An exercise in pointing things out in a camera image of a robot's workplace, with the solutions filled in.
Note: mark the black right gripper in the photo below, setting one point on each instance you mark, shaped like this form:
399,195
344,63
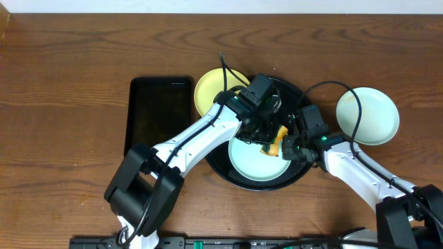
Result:
287,153

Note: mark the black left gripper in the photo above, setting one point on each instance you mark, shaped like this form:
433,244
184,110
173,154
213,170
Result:
255,131

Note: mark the yellow green sponge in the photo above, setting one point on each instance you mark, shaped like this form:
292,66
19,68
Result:
273,148

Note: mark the light blue plate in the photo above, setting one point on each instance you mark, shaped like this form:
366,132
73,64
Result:
251,163

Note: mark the yellow plate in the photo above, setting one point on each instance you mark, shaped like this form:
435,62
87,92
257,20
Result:
210,84

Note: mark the mint green plate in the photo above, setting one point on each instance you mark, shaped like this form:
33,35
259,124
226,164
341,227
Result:
379,119

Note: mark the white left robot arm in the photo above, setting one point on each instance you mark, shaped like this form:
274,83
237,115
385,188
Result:
148,182

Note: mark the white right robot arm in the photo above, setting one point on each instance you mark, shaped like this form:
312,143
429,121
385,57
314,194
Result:
407,216

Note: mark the rectangular black tray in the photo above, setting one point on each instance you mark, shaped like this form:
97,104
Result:
159,108

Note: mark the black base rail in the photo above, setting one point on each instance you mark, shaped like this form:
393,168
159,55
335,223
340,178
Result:
225,243

